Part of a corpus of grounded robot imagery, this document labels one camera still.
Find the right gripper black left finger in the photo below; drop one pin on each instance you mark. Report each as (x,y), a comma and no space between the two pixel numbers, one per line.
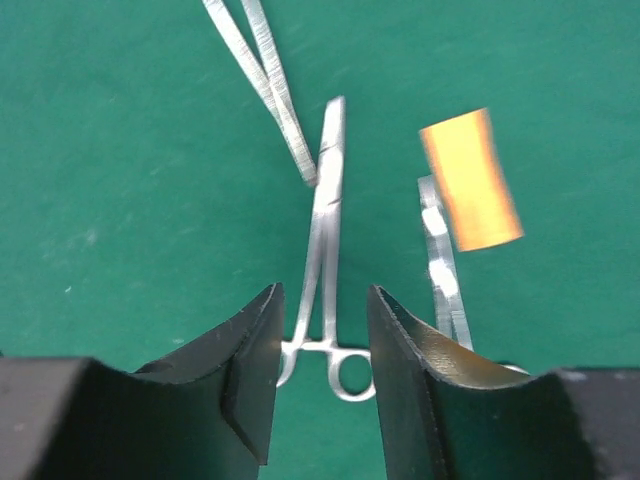
(203,411)

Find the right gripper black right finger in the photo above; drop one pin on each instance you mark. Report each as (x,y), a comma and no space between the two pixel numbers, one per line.
(446,412)

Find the steel hemostat forceps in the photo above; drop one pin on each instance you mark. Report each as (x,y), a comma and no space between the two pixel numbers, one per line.
(451,319)
(322,262)

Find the green surgical drape cloth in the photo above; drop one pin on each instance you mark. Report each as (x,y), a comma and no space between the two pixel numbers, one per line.
(147,195)

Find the orange adhesive bandage strip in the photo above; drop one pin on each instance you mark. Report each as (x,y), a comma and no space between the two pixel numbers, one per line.
(462,155)

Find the steel straight tweezers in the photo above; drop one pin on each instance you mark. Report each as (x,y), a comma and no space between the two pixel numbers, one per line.
(265,73)

